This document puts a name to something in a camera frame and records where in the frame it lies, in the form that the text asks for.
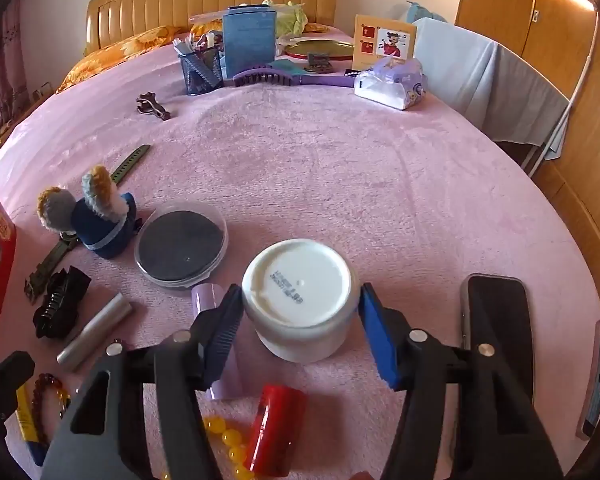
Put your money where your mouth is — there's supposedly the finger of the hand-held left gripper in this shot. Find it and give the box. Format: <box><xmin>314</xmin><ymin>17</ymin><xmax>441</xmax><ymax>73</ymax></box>
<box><xmin>0</xmin><ymin>350</ymin><xmax>36</xmax><ymax>441</ymax></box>

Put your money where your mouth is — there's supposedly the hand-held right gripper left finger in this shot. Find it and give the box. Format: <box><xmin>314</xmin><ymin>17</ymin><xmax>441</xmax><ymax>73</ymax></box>
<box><xmin>40</xmin><ymin>284</ymin><xmax>244</xmax><ymax>480</ymax></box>

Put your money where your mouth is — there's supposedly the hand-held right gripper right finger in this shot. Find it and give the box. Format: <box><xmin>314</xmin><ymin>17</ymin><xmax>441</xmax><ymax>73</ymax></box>
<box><xmin>357</xmin><ymin>282</ymin><xmax>566</xmax><ymax>480</ymax></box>

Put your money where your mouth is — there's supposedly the yellow and blue packet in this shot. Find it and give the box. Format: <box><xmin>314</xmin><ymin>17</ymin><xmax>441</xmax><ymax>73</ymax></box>
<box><xmin>15</xmin><ymin>380</ymin><xmax>48</xmax><ymax>466</ymax></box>

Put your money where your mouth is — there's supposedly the white ceramic cup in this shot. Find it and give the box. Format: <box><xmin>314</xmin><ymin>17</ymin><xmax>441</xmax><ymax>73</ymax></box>
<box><xmin>241</xmin><ymin>239</ymin><xmax>363</xmax><ymax>363</ymax></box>

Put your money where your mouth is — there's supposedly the clear round container black pad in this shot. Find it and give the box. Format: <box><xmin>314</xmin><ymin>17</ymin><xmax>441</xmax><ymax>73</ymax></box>
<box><xmin>133</xmin><ymin>201</ymin><xmax>229</xmax><ymax>291</ymax></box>

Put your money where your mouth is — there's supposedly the silver metal tube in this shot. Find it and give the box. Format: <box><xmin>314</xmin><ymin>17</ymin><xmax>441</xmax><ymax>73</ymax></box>
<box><xmin>56</xmin><ymin>294</ymin><xmax>133</xmax><ymax>372</ymax></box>

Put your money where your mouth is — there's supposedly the blue plush toy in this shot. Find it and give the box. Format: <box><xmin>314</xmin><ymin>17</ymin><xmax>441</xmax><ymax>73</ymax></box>
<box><xmin>36</xmin><ymin>164</ymin><xmax>140</xmax><ymax>260</ymax></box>

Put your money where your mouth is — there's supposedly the lavender tube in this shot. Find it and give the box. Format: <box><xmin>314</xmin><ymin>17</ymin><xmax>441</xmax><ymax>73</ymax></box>
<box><xmin>190</xmin><ymin>283</ymin><xmax>244</xmax><ymax>402</ymax></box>

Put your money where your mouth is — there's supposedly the black hair claw clip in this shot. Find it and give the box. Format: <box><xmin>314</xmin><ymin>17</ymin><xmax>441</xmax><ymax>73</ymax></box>
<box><xmin>32</xmin><ymin>266</ymin><xmax>92</xmax><ymax>339</ymax></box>

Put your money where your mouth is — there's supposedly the red cylinder case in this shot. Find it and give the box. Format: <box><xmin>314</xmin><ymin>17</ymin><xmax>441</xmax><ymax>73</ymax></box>
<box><xmin>242</xmin><ymin>384</ymin><xmax>308</xmax><ymax>478</ymax></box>

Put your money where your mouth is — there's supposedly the black smartphone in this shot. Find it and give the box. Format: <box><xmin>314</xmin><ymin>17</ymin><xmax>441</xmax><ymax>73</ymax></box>
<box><xmin>461</xmin><ymin>273</ymin><xmax>537</xmax><ymax>411</ymax></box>

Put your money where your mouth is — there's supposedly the smartphone with light case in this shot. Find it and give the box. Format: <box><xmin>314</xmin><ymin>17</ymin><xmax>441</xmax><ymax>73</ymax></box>
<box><xmin>576</xmin><ymin>319</ymin><xmax>600</xmax><ymax>441</ymax></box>

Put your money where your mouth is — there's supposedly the brown hair clip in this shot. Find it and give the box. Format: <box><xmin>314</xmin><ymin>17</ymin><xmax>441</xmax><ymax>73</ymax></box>
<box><xmin>136</xmin><ymin>91</ymin><xmax>172</xmax><ymax>122</ymax></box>

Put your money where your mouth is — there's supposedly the purple comb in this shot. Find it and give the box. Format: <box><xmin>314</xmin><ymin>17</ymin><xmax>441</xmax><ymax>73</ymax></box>
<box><xmin>232</xmin><ymin>61</ymin><xmax>358</xmax><ymax>90</ymax></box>

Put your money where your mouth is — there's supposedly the blue mesh pen holder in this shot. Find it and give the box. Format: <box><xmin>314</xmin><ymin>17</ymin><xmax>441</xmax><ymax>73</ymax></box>
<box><xmin>180</xmin><ymin>45</ymin><xmax>225</xmax><ymax>96</ymax></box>

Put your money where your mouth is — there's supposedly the tissue pack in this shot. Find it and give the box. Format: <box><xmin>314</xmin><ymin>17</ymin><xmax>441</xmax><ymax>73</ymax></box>
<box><xmin>354</xmin><ymin>56</ymin><xmax>428</xmax><ymax>111</ymax></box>

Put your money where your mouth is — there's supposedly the teal comb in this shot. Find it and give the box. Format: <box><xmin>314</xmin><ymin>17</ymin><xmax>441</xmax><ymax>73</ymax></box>
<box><xmin>272</xmin><ymin>59</ymin><xmax>306</xmax><ymax>76</ymax></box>

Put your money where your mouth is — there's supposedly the small dark ornate box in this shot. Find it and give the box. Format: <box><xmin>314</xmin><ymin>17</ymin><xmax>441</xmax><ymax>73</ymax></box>
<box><xmin>305</xmin><ymin>53</ymin><xmax>336</xmax><ymax>73</ymax></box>

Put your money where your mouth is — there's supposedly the light blue cloth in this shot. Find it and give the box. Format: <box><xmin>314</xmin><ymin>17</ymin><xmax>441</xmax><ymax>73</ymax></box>
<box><xmin>412</xmin><ymin>17</ymin><xmax>571</xmax><ymax>161</ymax></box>

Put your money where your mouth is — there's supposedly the bundle of pens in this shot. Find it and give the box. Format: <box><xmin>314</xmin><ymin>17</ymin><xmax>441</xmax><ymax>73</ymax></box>
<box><xmin>172</xmin><ymin>32</ymin><xmax>223</xmax><ymax>58</ymax></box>

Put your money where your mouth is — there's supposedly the blue box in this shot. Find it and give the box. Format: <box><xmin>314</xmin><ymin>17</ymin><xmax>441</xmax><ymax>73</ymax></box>
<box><xmin>222</xmin><ymin>6</ymin><xmax>278</xmax><ymax>80</ymax></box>

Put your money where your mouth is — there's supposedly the gold round tin lid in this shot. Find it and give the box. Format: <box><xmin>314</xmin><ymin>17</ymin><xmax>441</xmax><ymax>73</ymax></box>
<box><xmin>284</xmin><ymin>37</ymin><xmax>356</xmax><ymax>62</ymax></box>

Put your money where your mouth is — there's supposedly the yellow card box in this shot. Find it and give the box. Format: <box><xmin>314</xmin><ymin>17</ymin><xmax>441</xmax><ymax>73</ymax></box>
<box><xmin>351</xmin><ymin>14</ymin><xmax>417</xmax><ymax>72</ymax></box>

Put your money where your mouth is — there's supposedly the green plush toy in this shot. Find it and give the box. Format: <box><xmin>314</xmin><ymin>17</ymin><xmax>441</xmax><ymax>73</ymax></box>
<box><xmin>262</xmin><ymin>0</ymin><xmax>308</xmax><ymax>36</ymax></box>

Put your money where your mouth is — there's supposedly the purple patterned curtain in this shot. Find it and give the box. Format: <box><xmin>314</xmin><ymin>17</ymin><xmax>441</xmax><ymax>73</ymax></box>
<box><xmin>0</xmin><ymin>0</ymin><xmax>28</xmax><ymax>156</ymax></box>

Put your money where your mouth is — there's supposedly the light blue bag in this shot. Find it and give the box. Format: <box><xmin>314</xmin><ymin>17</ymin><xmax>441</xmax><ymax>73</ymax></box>
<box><xmin>407</xmin><ymin>1</ymin><xmax>448</xmax><ymax>23</ymax></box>

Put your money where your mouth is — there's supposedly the wooden wardrobe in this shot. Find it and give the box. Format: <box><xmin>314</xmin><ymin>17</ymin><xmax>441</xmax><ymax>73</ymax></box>
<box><xmin>455</xmin><ymin>0</ymin><xmax>600</xmax><ymax>321</ymax></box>

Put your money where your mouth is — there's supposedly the amber bead bracelet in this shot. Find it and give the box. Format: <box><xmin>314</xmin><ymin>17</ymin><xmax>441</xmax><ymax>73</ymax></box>
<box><xmin>30</xmin><ymin>372</ymin><xmax>73</xmax><ymax>448</ymax></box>

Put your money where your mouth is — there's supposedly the yellow bead bracelet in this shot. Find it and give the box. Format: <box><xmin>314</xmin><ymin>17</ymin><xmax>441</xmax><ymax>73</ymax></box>
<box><xmin>160</xmin><ymin>415</ymin><xmax>256</xmax><ymax>480</ymax></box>

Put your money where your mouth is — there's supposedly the dark green watch strap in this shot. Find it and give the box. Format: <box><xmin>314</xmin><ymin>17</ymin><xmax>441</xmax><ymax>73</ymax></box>
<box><xmin>24</xmin><ymin>144</ymin><xmax>151</xmax><ymax>306</ymax></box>

